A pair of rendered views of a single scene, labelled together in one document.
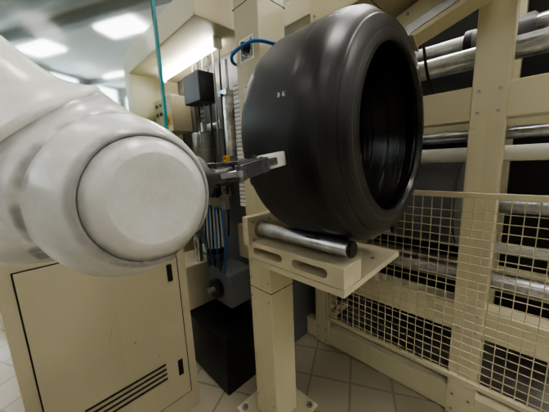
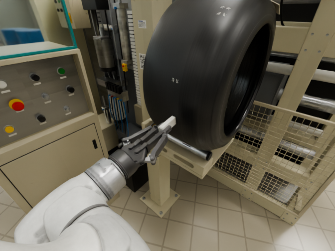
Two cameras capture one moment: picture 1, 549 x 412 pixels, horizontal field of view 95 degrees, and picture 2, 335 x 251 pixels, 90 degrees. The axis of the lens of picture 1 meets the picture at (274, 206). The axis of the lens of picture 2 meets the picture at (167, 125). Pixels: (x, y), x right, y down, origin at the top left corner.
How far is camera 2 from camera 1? 32 cm
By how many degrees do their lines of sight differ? 25
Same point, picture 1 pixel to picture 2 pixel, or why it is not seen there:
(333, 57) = (217, 65)
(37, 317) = (23, 183)
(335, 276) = (198, 169)
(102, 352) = not seen: hidden behind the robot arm
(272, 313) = (158, 164)
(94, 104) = not seen: outside the picture
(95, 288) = (53, 162)
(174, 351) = not seen: hidden behind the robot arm
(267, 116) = (164, 90)
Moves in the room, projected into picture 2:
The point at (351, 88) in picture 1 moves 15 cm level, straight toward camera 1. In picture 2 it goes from (226, 87) to (231, 114)
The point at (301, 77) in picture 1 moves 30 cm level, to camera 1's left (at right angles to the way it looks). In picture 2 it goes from (192, 75) to (75, 79)
